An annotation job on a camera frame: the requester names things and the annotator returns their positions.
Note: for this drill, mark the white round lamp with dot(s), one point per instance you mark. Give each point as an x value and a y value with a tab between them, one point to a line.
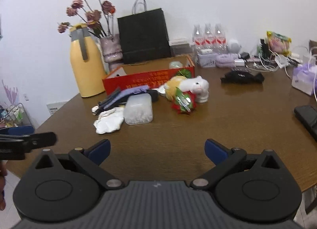
233	46

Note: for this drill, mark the white tin box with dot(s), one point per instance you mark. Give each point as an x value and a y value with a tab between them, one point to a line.
207	60

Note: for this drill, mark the purple towel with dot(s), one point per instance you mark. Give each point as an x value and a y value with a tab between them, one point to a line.
122	96

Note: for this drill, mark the purple gift bag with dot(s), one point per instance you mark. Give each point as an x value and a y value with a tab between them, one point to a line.
304	77

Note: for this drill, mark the red cardboard box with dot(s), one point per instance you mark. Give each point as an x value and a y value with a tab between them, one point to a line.
152	73

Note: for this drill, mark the person's left hand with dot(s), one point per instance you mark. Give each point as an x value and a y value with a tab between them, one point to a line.
3	174

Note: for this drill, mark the dark blue glasses case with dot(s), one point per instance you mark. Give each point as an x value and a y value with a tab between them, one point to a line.
307	116

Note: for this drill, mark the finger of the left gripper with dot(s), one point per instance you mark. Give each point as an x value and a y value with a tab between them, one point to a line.
38	141

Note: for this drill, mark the clear container of nuts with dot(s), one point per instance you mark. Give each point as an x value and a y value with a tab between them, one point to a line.
181	49

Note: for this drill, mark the white red book box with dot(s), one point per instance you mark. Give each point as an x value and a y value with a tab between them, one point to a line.
178	42

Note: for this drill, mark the white earbuds case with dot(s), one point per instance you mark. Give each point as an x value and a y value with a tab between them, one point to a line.
206	51

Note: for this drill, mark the black paper shopping bag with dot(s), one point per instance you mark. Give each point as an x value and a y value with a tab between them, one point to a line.
143	34

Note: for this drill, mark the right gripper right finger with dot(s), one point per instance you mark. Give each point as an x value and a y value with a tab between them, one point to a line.
225	160

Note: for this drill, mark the white sheep plush toy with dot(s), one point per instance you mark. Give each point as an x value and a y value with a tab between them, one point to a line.
197	86

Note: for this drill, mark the black hair clip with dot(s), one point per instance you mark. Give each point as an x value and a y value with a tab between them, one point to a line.
110	97

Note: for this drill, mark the white cloth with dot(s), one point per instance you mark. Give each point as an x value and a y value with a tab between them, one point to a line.
109	121

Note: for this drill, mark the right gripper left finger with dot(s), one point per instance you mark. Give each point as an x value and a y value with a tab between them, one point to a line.
88	162

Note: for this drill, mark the colourful snack packet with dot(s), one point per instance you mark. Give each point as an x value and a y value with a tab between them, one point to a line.
278	43

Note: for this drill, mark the dried pink rose bouquet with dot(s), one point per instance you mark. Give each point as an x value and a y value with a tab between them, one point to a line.
100	22

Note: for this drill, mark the yellow thermos jug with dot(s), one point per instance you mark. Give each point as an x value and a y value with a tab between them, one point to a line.
86	62

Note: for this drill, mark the water bottle right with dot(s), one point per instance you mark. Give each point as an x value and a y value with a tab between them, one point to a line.
220	37

